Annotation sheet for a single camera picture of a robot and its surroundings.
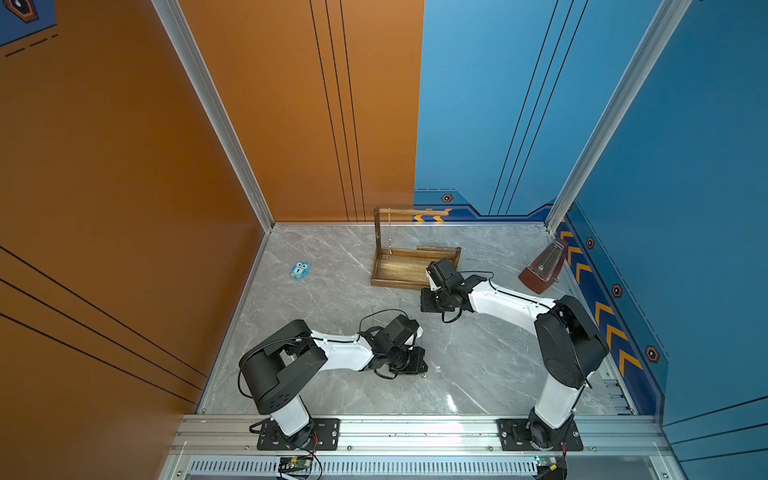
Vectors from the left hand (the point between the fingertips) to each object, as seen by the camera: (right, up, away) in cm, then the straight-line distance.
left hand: (430, 366), depth 84 cm
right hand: (-2, +16, +9) cm, 19 cm away
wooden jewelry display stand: (-6, +27, +23) cm, 36 cm away
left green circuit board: (-34, -19, -12) cm, 41 cm away
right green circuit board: (+27, -19, -11) cm, 35 cm away
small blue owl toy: (-44, +25, +21) cm, 55 cm away
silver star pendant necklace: (-12, +43, +33) cm, 56 cm away
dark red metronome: (+38, +26, +11) cm, 47 cm away
